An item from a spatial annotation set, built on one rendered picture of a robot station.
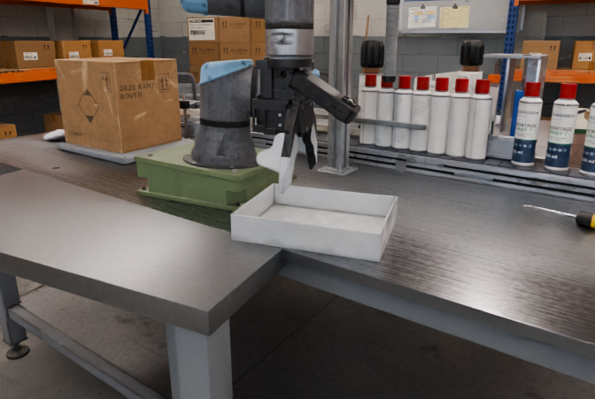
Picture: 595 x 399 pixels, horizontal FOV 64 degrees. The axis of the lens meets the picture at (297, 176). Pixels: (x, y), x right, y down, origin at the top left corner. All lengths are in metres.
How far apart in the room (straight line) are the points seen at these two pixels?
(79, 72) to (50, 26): 4.60
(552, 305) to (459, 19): 5.00
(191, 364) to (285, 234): 0.26
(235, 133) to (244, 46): 3.89
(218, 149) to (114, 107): 0.52
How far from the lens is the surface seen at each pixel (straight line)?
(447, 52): 5.77
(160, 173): 1.12
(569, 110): 1.25
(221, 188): 1.02
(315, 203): 1.01
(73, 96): 1.67
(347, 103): 0.73
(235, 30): 4.98
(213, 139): 1.06
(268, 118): 0.75
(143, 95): 1.55
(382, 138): 1.38
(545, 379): 1.69
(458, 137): 1.31
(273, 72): 0.76
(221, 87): 1.05
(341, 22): 1.26
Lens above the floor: 1.18
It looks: 16 degrees down
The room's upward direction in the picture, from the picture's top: straight up
